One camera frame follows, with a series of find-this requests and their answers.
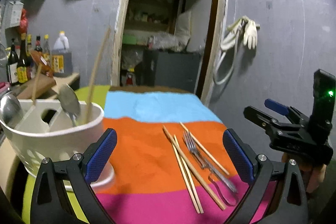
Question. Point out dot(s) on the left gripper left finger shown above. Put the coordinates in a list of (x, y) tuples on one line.
[(50, 202)]

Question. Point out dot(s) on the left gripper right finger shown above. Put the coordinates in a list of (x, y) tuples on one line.
[(279, 184)]

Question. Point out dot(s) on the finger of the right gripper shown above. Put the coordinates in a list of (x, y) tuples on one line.
[(276, 107), (261, 119)]

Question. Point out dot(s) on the silver metal peeler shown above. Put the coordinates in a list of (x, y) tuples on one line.
[(224, 192)]

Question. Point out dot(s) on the light wooden chopstick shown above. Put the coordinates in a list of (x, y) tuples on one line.
[(196, 174), (199, 144)]

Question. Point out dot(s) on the white ceramic utensil holder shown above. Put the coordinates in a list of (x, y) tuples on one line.
[(46, 131)]

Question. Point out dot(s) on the silver metal fork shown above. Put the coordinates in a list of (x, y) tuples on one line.
[(191, 146)]

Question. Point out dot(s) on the bamboo chopstick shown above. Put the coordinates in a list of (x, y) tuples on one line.
[(34, 93), (188, 174), (88, 101), (185, 179)]

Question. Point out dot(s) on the right hand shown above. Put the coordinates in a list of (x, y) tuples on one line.
[(312, 175)]

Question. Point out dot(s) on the white rubber glove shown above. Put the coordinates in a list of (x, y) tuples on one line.
[(250, 37)]

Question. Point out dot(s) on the metal spoon in holder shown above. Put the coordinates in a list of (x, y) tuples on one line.
[(69, 103), (11, 110)]

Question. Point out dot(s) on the dark grey cabinet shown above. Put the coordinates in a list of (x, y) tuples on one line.
[(170, 69)]

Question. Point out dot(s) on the multicolour striped table cloth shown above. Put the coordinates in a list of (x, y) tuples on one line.
[(148, 186)]

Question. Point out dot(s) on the wooden cutting board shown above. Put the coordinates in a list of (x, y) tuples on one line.
[(25, 91)]

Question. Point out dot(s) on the orange sauce packet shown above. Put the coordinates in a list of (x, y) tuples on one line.
[(40, 61)]

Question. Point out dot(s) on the clear plastic bag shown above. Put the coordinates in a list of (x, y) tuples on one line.
[(166, 42)]

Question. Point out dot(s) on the dark vinegar bottle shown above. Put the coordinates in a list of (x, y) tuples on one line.
[(12, 65)]

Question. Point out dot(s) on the dark soy sauce bottle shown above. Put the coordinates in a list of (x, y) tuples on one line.
[(23, 66)]

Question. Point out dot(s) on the large clear oil jug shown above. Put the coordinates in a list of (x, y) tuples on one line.
[(62, 57)]

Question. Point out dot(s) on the small seasoning bottle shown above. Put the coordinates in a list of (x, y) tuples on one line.
[(38, 46), (47, 51)]

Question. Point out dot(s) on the green box on shelf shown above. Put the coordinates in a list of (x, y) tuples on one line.
[(129, 39)]

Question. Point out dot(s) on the red plastic bag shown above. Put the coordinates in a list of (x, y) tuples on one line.
[(23, 24)]

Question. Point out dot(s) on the wooden door frame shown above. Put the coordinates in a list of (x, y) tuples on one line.
[(217, 25)]

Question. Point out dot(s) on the white wall box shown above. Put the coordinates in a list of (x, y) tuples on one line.
[(13, 13)]

